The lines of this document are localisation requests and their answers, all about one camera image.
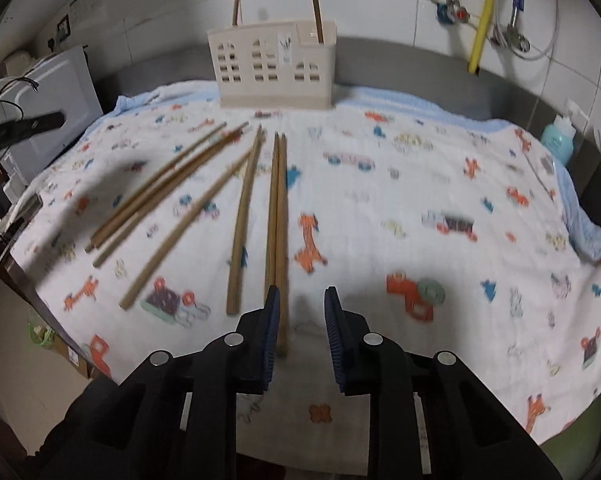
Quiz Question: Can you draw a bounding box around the teal plastic bottle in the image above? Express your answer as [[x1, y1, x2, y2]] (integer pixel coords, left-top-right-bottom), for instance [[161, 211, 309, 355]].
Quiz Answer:
[[539, 114, 577, 166]]

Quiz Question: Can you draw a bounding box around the green plastic basket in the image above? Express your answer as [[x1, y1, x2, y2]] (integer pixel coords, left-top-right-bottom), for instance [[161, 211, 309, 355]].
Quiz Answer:
[[28, 310, 56, 348]]

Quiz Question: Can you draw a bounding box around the black cable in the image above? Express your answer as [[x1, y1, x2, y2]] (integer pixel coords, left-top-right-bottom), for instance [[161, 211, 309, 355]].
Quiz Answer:
[[0, 76, 42, 128]]

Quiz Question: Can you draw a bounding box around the beige plastic chopstick holder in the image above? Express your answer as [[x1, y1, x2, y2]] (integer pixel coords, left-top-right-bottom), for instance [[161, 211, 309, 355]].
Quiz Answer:
[[208, 19, 338, 110]]

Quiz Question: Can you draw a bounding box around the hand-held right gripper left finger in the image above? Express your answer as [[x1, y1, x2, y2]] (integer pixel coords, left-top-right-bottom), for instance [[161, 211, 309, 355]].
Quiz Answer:
[[38, 285, 281, 480]]

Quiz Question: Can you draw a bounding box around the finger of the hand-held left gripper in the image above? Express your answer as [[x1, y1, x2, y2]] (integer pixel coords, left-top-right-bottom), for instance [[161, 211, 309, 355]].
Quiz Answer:
[[0, 112, 65, 154]]

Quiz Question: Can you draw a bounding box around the printed blanket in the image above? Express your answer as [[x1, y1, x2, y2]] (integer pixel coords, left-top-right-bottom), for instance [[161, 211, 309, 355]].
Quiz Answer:
[[11, 82, 601, 446]]

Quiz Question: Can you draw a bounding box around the yellow gas hose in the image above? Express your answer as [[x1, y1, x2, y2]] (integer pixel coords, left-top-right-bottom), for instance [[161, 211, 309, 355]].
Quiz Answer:
[[469, 0, 496, 75]]

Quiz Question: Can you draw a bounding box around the row of wooden chopsticks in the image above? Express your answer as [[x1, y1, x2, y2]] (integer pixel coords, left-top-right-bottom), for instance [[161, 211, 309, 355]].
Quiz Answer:
[[84, 121, 290, 358]]

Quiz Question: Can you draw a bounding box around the white microwave oven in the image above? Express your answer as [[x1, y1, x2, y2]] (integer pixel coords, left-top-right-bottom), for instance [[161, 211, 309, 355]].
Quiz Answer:
[[0, 45, 104, 183]]

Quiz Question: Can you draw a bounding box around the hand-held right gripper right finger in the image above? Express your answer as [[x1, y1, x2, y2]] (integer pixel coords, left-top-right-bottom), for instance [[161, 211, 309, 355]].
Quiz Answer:
[[325, 286, 562, 480]]

